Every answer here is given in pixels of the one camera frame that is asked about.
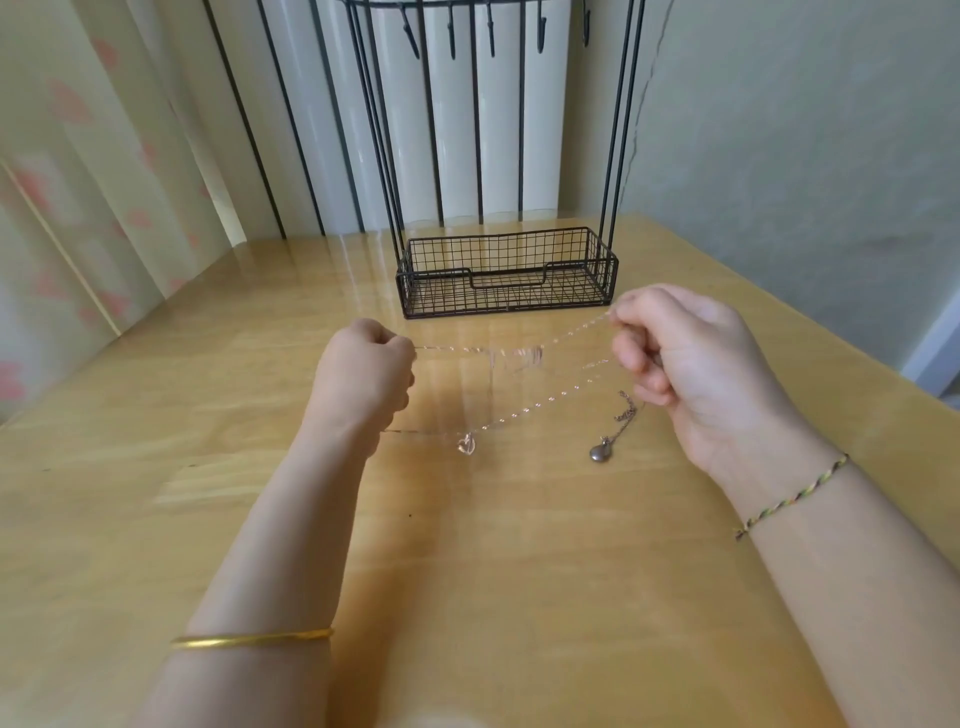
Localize person's left hand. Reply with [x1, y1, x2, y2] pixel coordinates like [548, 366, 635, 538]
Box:
[297, 316, 419, 462]

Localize person's right hand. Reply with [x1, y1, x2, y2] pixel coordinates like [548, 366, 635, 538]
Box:
[606, 283, 822, 507]

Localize chain necklace with pendant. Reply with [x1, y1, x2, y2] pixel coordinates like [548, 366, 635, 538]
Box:
[385, 307, 645, 465]

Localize black wire jewelry rack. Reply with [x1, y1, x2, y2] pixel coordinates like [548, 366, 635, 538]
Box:
[339, 0, 651, 321]

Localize person's right forearm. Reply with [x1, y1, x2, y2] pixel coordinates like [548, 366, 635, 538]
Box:
[735, 454, 960, 728]

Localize person's left forearm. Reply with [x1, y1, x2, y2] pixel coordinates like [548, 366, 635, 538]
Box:
[132, 417, 377, 728]

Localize white black-striped curtain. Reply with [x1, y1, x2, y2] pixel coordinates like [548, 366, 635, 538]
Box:
[148, 0, 575, 243]

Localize gold bangle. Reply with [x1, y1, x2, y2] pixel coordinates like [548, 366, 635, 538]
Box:
[171, 627, 338, 651]

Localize pink floral curtain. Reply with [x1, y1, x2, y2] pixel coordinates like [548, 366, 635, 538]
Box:
[0, 0, 249, 426]

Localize braided cord bracelet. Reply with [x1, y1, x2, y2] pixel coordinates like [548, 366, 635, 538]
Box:
[733, 451, 854, 543]

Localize white door frame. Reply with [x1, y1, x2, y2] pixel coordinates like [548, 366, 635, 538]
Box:
[898, 289, 960, 402]

